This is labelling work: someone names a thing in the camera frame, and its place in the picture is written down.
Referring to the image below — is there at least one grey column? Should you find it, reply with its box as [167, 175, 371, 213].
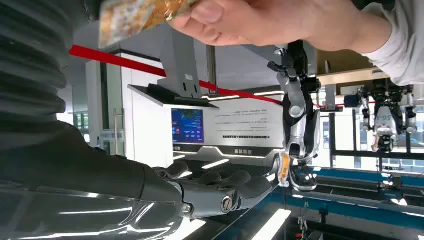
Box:
[157, 24, 204, 100]

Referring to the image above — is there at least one blue rail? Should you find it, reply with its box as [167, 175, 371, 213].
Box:
[264, 165, 424, 233]

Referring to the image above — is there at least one blue display screen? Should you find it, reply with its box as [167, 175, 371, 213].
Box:
[171, 108, 205, 145]

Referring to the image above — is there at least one white display wall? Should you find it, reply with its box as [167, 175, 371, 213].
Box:
[127, 84, 286, 170]

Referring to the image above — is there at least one silver black humanoid robot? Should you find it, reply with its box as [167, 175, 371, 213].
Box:
[344, 79, 418, 154]
[266, 39, 322, 193]

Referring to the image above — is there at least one person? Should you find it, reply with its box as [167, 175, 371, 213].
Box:
[168, 0, 424, 87]

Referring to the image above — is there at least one red beam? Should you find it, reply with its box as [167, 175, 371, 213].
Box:
[68, 44, 284, 106]

